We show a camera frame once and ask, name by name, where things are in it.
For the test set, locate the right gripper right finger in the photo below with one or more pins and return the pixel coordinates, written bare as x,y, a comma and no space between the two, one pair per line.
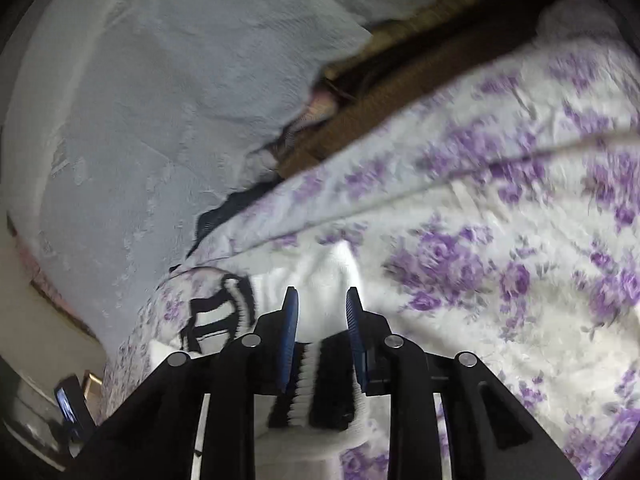
443,405

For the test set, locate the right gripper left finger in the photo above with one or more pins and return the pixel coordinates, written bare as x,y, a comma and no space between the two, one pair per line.
194,418

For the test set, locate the white black-trimmed knit sweater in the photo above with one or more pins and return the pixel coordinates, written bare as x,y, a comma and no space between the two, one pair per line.
303,432

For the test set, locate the black device on floor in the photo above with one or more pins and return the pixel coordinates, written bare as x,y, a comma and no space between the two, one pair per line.
72,403

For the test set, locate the wooden bedside furniture edge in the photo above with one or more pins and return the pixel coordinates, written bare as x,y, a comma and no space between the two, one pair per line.
91,386

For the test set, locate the purple floral bed sheet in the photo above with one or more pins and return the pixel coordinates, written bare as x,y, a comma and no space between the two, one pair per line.
499,216

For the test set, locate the black garment under lace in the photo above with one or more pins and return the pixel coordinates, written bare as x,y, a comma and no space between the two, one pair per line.
220,232

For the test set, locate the white lace cover cloth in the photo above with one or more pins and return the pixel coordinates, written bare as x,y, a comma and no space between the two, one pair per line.
127,118

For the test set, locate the pink folded cloth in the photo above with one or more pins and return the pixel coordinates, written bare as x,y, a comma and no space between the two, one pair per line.
322,106

